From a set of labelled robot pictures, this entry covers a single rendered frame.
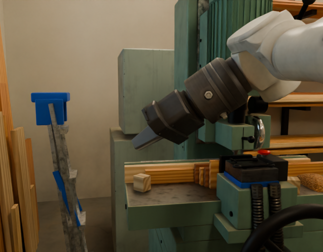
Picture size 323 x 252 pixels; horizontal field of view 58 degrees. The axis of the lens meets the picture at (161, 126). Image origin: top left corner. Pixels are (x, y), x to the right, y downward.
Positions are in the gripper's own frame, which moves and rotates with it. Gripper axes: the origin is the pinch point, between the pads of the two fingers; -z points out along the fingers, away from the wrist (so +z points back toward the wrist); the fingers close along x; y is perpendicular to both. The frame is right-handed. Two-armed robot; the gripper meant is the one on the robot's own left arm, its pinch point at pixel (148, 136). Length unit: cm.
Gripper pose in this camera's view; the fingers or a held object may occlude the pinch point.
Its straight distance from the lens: 52.4
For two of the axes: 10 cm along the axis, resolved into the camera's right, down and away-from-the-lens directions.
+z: 8.0, -5.4, -2.7
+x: 4.6, 2.5, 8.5
